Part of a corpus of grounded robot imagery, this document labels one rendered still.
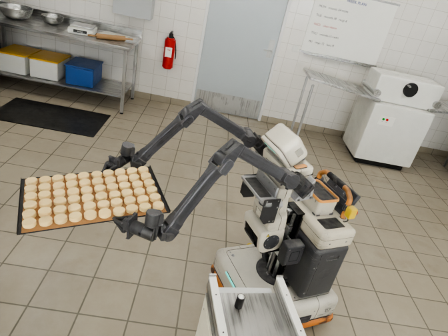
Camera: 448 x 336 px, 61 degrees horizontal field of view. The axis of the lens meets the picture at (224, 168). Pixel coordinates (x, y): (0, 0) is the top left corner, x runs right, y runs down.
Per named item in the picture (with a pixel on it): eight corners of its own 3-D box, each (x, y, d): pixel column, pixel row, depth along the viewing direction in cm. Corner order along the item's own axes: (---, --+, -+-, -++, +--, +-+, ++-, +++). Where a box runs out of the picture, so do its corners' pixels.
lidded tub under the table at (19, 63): (-4, 70, 486) (-6, 50, 474) (15, 62, 527) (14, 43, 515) (25, 76, 488) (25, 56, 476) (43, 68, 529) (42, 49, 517)
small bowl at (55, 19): (37, 23, 476) (37, 15, 471) (47, 21, 500) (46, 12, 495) (59, 27, 478) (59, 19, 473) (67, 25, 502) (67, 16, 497)
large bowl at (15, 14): (-8, 17, 457) (-9, 5, 450) (9, 13, 491) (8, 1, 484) (25, 24, 460) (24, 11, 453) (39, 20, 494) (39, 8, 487)
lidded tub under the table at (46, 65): (28, 77, 489) (27, 57, 477) (43, 68, 529) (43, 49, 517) (58, 82, 492) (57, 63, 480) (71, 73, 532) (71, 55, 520)
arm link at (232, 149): (238, 139, 151) (226, 131, 159) (221, 167, 152) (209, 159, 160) (303, 178, 178) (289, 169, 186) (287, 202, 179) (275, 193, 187)
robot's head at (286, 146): (290, 137, 211) (280, 119, 201) (311, 155, 195) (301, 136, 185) (269, 153, 211) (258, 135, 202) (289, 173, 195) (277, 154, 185)
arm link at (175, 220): (237, 164, 155) (224, 155, 164) (228, 157, 152) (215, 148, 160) (172, 246, 155) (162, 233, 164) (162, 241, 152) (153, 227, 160)
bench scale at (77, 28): (67, 33, 464) (67, 25, 460) (73, 28, 492) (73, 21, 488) (92, 37, 469) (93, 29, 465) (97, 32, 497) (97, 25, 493)
